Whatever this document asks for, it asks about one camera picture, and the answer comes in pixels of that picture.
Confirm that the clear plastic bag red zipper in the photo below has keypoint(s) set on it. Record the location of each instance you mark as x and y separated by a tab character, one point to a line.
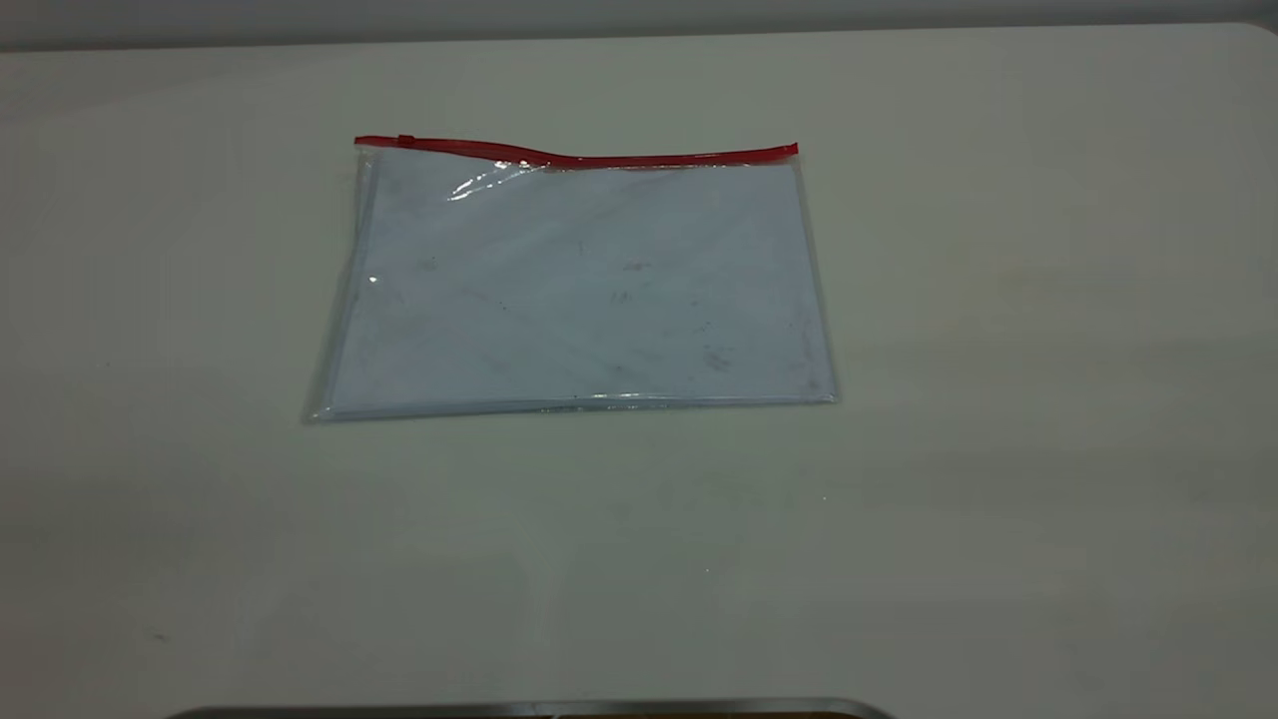
579	300

